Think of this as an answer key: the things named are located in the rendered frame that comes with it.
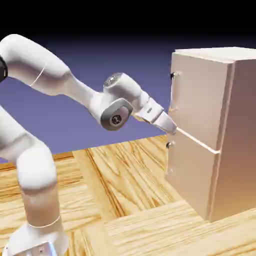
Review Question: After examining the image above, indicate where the short curved metal handle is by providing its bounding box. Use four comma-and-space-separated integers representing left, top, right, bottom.
165, 141, 175, 175

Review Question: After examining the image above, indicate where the long curved metal handle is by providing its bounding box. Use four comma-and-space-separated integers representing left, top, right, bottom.
169, 71, 179, 112

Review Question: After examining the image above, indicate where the light wood cabinet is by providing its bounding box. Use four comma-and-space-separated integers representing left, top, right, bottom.
164, 46, 256, 223

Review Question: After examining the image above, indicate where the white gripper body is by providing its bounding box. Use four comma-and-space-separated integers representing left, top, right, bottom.
135, 111, 178, 135

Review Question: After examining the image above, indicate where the large light wood cabinet door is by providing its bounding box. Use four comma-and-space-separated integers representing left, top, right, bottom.
168, 52, 235, 151

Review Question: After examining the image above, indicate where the small light wood cabinet door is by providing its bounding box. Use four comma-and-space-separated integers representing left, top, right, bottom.
164, 129, 221, 221

